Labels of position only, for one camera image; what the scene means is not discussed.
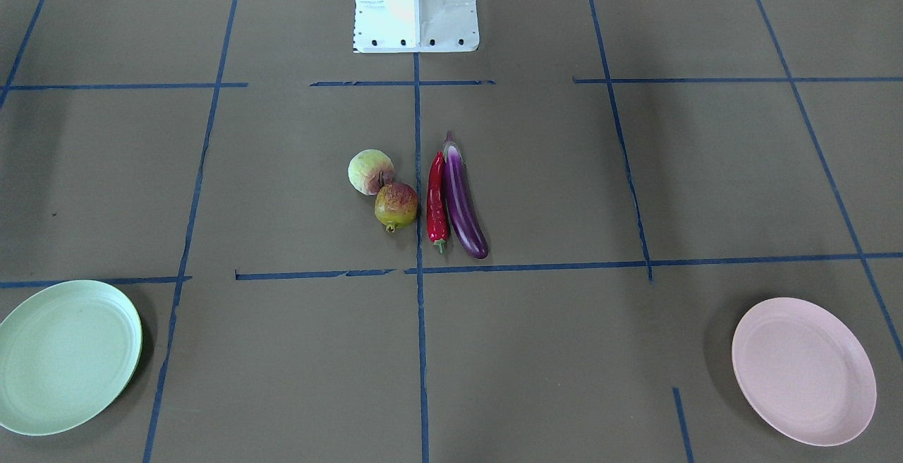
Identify purple eggplant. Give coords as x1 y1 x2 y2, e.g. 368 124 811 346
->
442 131 488 260

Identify red chili pepper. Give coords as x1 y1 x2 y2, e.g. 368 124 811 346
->
426 151 449 254

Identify red green pomegranate fruit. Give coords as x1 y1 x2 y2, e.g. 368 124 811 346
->
374 182 419 234

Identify pale green peach fruit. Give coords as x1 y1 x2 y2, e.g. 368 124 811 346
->
347 149 396 196

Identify light pink plate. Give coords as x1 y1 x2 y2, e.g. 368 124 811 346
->
731 298 878 447

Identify light green plate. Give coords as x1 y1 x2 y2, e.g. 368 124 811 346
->
1 280 144 436

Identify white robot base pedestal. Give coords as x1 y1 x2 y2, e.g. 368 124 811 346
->
353 0 480 54

